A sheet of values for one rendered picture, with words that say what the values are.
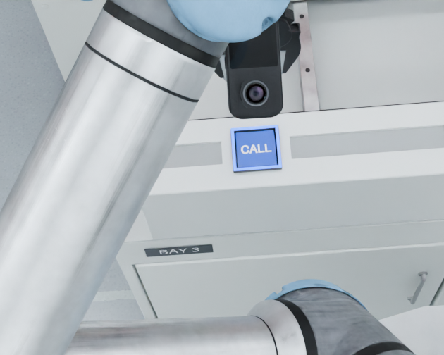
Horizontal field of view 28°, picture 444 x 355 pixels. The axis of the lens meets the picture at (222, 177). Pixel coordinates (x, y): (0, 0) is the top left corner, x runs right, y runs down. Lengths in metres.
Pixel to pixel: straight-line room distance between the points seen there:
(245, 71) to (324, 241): 0.49
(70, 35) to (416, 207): 0.95
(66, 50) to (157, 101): 1.40
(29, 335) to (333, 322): 0.40
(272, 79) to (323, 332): 0.25
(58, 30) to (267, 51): 1.12
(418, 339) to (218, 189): 0.31
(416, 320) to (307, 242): 0.18
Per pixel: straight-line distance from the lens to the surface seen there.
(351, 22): 1.29
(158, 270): 1.25
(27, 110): 2.24
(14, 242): 0.53
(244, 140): 1.03
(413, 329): 1.11
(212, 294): 1.36
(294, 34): 0.81
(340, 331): 0.86
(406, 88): 1.24
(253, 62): 0.74
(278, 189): 1.02
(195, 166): 1.02
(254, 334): 0.83
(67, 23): 1.81
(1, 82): 2.30
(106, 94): 0.50
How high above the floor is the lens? 1.88
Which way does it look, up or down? 65 degrees down
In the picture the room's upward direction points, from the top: 7 degrees counter-clockwise
